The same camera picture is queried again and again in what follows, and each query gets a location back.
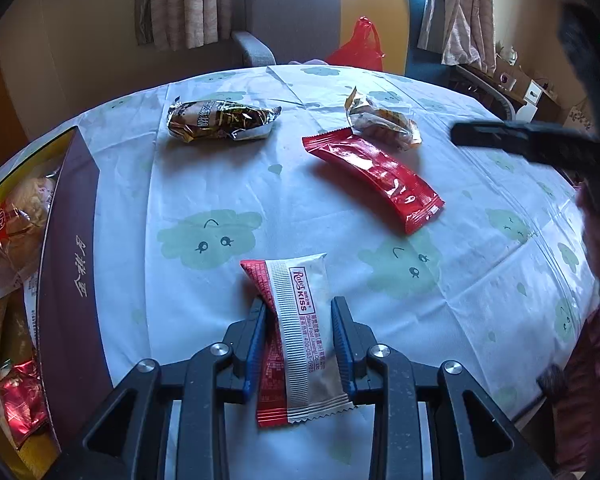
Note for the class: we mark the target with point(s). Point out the shiny dark red foil packet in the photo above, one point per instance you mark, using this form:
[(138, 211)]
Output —
[(17, 400)]

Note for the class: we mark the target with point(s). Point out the white and red snack packet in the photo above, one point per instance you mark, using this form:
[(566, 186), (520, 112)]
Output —
[(300, 310)]

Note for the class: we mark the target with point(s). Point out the cardboard box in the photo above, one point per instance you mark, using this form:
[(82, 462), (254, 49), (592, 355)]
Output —
[(517, 77)]

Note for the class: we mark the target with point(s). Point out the beige patterned curtain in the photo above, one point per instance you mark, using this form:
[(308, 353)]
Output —
[(180, 0), (465, 10)]

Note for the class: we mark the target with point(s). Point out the red quilted jacket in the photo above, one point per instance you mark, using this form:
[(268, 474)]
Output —
[(595, 390)]

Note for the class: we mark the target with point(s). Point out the red plastic bag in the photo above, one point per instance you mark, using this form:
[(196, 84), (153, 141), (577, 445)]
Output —
[(355, 50)]

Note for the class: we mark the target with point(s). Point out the clear packet with red print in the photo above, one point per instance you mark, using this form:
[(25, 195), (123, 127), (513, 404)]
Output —
[(25, 215)]

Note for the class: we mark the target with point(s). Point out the grey yellow blue armchair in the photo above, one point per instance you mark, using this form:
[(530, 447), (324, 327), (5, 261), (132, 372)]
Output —
[(290, 10)]

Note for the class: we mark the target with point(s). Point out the brown box with yellow inside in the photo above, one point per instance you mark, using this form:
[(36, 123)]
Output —
[(70, 285)]

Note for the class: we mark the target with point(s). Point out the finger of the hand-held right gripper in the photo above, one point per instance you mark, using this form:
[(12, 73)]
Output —
[(490, 135)]

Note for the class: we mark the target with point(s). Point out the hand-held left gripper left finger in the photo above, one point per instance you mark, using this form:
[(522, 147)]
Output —
[(255, 350)]

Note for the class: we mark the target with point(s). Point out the clear snack packet yellow edges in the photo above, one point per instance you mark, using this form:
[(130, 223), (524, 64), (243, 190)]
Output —
[(380, 120)]

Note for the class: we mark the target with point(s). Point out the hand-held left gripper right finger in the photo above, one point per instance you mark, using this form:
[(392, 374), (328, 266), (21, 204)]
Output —
[(342, 350)]

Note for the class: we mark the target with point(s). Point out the dark gold foil snack packet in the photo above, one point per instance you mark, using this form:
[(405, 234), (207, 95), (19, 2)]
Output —
[(220, 120)]

